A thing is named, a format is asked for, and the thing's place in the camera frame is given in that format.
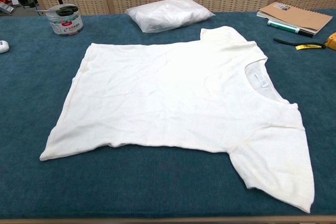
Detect white t-shirt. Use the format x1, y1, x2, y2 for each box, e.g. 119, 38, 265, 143
39, 26, 315, 214

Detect clear bag with white cloth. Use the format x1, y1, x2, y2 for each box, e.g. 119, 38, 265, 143
124, 0, 216, 34

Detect dark teal table mat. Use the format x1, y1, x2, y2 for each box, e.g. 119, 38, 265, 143
0, 8, 336, 221

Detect clear plastic jar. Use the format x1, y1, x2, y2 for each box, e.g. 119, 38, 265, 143
46, 4, 84, 36

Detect green white marker pen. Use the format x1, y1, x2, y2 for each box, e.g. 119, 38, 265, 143
267, 19, 314, 38

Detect brown spiral notebook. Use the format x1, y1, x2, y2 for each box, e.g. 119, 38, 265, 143
256, 1, 333, 36

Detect yellow tape measure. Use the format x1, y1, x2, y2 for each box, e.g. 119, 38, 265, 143
272, 31, 336, 51

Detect black-handled scissors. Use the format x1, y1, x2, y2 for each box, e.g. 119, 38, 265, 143
35, 5, 76, 17

